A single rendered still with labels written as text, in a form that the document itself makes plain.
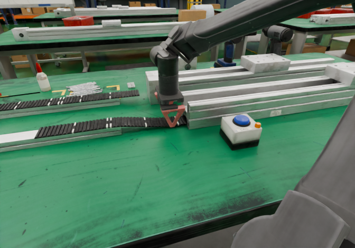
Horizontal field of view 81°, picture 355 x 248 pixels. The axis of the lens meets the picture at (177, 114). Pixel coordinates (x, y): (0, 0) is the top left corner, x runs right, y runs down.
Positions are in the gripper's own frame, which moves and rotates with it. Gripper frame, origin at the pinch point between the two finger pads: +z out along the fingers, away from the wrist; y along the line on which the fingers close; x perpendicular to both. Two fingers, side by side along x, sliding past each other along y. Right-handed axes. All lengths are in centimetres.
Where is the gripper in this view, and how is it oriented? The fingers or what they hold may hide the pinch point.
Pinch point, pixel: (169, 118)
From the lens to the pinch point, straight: 65.1
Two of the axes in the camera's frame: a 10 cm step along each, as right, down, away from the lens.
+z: 0.0, 8.5, 5.2
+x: -9.7, 1.3, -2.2
